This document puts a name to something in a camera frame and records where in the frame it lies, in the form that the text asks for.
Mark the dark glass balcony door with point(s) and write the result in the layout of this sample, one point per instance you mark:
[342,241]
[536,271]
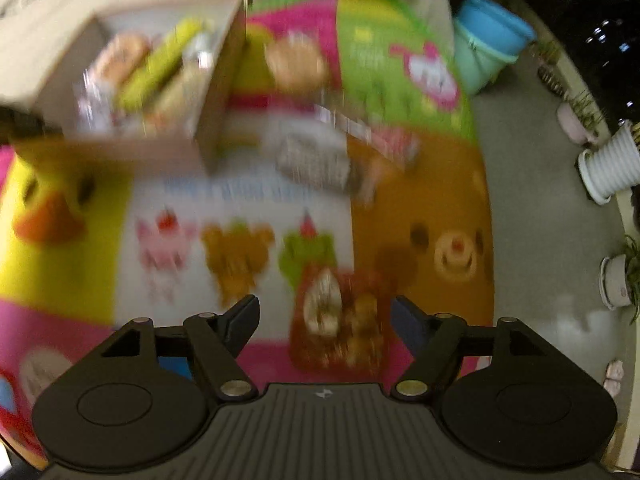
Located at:
[560,0]

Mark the blue plastic bucket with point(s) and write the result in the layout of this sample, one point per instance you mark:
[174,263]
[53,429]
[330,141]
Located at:
[492,22]

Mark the small pink object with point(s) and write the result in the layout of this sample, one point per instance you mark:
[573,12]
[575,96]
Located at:
[614,377]

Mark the clear bread packet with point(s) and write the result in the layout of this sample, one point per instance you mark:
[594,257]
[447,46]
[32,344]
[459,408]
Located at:
[180,92]

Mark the red snack packet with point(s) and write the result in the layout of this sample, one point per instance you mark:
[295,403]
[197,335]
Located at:
[335,320]

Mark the teal plastic bucket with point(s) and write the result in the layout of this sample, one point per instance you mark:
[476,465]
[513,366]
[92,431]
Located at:
[475,67]

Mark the clear packet red label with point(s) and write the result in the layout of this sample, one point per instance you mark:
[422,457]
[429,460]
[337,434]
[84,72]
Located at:
[380,135]

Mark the small potted plant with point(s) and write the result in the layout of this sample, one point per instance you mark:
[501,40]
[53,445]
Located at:
[552,70]

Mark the colourful cartoon play mat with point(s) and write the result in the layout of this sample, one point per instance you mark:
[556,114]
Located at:
[250,225]

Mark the white round plant pot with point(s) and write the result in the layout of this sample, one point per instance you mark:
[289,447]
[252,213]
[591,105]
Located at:
[577,125]

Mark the yellow snack packet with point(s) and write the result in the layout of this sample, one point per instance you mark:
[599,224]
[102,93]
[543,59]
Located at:
[160,60]

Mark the white ribbed plant pot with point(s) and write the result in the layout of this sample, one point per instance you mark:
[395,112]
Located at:
[607,165]

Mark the clear brown pastry packet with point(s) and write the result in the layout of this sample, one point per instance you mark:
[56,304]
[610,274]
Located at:
[315,165]

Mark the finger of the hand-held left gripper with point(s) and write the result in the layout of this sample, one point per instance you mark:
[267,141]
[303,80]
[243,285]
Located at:
[25,122]

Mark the white pot with green plant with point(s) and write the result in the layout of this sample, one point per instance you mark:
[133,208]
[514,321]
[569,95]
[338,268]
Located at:
[617,280]

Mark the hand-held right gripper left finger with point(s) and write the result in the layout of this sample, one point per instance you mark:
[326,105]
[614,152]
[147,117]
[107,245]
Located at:
[245,317]

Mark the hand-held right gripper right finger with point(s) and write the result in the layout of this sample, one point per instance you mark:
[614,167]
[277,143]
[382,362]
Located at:
[407,320]

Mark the pale pink cardboard box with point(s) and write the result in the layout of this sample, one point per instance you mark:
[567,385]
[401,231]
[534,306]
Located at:
[210,105]

